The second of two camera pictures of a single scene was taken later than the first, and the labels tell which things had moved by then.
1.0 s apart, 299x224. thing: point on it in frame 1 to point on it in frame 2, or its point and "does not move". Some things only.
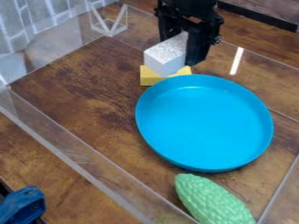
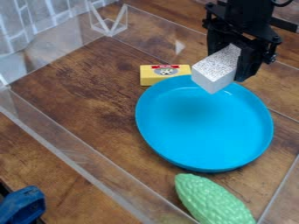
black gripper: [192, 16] to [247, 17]
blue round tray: [204, 122] does not move
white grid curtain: [28, 17] does not move
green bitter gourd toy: [207, 203] does not move
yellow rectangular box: [149, 78] does not move
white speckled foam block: [164, 58] to [214, 73]
